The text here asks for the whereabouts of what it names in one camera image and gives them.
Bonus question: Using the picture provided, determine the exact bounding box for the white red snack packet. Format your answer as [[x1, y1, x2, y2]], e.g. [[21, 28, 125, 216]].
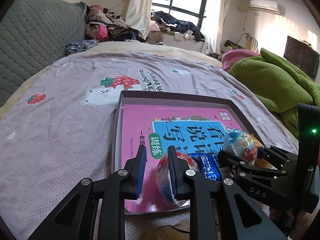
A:
[[156, 152, 199, 207]]

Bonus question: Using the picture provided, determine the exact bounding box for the white air conditioner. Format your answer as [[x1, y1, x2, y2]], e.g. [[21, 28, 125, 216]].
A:
[[249, 0, 279, 12]]

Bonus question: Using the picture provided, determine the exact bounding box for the white curtain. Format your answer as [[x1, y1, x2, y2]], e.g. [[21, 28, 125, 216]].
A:
[[125, 0, 152, 38], [201, 0, 231, 54]]

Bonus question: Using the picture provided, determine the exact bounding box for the clothes pile on windowsill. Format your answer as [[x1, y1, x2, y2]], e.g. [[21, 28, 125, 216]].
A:
[[151, 11, 204, 42]]

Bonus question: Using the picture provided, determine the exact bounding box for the purple strawberry bedsheet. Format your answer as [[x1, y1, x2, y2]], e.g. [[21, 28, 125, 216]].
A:
[[1, 53, 298, 239]]

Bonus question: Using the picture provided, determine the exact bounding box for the grey quilted headboard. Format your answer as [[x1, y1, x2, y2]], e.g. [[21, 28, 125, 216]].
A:
[[1, 0, 87, 105]]

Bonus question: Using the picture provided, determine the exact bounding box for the black yellow tool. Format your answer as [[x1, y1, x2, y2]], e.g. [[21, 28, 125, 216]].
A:
[[224, 40, 243, 50]]

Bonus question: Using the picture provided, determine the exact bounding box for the pink pillow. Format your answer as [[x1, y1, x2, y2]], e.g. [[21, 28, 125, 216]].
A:
[[221, 49, 260, 72]]

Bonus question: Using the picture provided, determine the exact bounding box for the left white curtain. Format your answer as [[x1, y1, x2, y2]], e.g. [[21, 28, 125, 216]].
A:
[[125, 0, 152, 38]]

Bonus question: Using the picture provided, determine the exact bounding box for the clothes pile by headboard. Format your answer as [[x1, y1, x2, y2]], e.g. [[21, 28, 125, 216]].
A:
[[85, 5, 146, 43]]

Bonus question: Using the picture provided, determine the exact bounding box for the yellow snack packet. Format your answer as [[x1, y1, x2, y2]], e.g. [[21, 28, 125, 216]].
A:
[[253, 137, 274, 168]]

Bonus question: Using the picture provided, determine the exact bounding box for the blue cookie packet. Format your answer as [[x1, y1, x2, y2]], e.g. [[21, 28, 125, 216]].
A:
[[189, 153, 222, 181]]

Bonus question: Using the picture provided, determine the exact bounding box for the blue patterned cloth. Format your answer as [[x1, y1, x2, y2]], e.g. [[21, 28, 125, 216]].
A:
[[65, 40, 98, 56]]

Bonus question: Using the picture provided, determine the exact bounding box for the right white curtain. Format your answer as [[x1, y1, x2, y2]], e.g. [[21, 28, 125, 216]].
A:
[[201, 0, 231, 54]]

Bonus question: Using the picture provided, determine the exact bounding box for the pink workbook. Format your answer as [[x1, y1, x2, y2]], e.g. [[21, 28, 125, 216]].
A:
[[118, 104, 242, 214]]

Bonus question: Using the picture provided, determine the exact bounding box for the wall television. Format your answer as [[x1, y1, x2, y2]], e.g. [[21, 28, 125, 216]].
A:
[[284, 36, 319, 79]]

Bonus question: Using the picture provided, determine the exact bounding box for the shallow brown box tray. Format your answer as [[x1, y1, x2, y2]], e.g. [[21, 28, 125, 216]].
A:
[[112, 90, 260, 215]]

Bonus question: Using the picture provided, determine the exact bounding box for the green blanket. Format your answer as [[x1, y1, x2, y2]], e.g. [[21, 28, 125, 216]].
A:
[[228, 48, 319, 138]]

